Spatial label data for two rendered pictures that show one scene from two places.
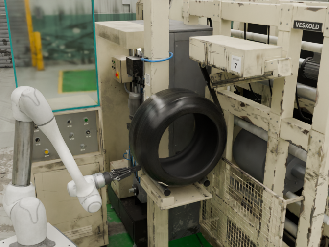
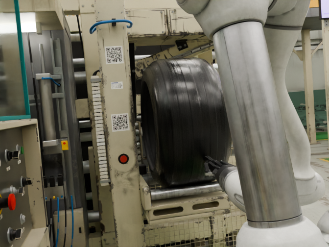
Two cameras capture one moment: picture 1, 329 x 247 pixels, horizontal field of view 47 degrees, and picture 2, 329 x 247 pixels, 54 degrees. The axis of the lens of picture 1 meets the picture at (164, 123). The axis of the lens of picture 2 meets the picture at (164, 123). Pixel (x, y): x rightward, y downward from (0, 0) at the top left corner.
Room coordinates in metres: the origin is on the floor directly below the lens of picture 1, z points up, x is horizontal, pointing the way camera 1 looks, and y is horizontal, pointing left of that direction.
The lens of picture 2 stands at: (1.94, 1.44, 1.27)
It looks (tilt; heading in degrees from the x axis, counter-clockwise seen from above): 3 degrees down; 283
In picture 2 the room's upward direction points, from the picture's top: 5 degrees counter-clockwise
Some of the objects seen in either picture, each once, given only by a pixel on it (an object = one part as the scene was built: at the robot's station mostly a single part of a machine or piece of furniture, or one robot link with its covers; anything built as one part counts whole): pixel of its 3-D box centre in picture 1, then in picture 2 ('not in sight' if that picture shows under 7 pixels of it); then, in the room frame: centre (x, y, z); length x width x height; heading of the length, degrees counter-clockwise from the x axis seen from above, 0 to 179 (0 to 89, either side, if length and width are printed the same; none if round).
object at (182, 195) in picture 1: (175, 189); (180, 204); (2.26, -0.07, 0.80); 0.37 x 0.36 x 0.02; 114
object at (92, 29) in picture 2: (156, 57); (110, 25); (2.48, 0.05, 1.65); 0.19 x 0.19 x 0.06; 24
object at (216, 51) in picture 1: (230, 54); (176, 27); (2.26, -0.39, 1.71); 0.61 x 0.25 x 0.15; 24
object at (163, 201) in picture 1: (156, 188); (187, 205); (2.20, 0.05, 0.84); 0.36 x 0.09 x 0.06; 24
